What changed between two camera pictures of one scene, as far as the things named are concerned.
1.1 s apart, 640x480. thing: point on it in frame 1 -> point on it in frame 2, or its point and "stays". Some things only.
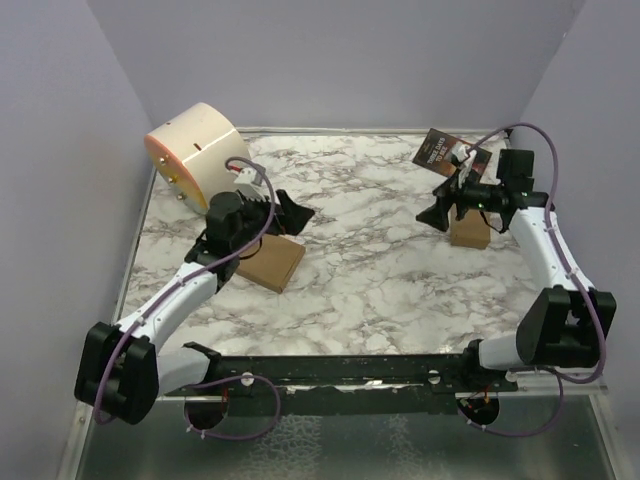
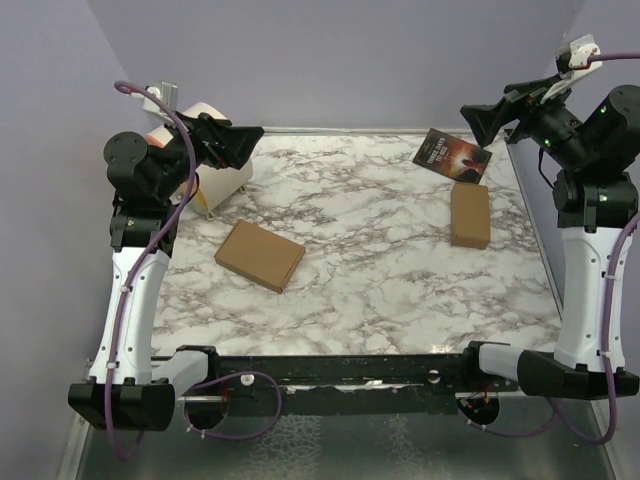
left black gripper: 293,216 -> 209,137
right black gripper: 437,214 -> 521,100
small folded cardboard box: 473,231 stays
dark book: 437,153 stays
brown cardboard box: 272,263 stays
